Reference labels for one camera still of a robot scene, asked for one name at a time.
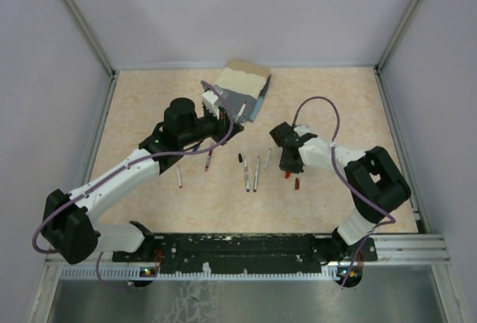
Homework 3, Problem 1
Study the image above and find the white brown-end marker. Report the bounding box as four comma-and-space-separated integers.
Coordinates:
253, 156, 260, 192

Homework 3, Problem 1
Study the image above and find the aluminium frame post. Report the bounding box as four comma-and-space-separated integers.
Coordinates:
374, 0, 423, 75
61, 0, 116, 78

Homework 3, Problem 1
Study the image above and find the aluminium frame post left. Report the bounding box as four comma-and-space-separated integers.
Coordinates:
61, 0, 116, 78

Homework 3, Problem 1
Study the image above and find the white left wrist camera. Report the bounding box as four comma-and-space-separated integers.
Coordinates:
202, 90, 224, 119

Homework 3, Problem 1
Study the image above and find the folded grey beige cloth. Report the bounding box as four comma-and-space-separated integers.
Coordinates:
213, 59, 271, 123

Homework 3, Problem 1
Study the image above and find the white red-end marker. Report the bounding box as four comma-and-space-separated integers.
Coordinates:
235, 102, 247, 122

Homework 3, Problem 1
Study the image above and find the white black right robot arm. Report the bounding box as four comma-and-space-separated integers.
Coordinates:
270, 122, 411, 260

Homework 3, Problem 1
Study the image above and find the aluminium frame post right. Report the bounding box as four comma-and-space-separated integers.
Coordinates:
374, 0, 423, 75

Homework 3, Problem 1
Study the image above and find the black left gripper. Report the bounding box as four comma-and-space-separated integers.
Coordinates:
180, 104, 244, 147

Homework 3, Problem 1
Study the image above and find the small white black-end pen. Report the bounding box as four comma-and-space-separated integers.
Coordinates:
264, 148, 272, 171

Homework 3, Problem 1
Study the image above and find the white blue-end marker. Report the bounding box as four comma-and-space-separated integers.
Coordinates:
243, 157, 250, 192

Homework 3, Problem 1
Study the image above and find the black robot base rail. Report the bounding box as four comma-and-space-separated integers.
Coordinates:
113, 233, 378, 275

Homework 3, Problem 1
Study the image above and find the red clear pen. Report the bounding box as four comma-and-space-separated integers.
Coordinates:
204, 149, 213, 172

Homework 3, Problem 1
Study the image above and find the small white red-end pen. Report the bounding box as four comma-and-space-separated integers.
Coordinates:
176, 166, 183, 188

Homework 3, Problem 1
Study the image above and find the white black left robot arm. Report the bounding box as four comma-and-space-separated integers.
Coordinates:
41, 98, 244, 265

